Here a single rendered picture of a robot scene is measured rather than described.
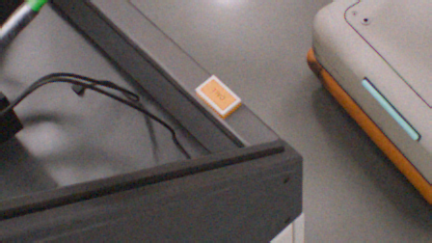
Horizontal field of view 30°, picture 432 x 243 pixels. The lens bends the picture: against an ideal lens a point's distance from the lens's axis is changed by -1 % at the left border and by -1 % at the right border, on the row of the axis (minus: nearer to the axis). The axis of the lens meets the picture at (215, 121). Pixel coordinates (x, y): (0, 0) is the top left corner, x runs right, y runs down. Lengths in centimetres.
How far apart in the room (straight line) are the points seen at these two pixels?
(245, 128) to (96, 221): 32
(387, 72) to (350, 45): 11
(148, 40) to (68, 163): 20
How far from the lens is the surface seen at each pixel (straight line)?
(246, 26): 224
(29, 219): 65
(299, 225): 110
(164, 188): 76
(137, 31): 106
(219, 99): 97
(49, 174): 112
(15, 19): 83
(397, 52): 185
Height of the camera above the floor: 179
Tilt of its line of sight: 59 degrees down
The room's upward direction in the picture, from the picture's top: 10 degrees counter-clockwise
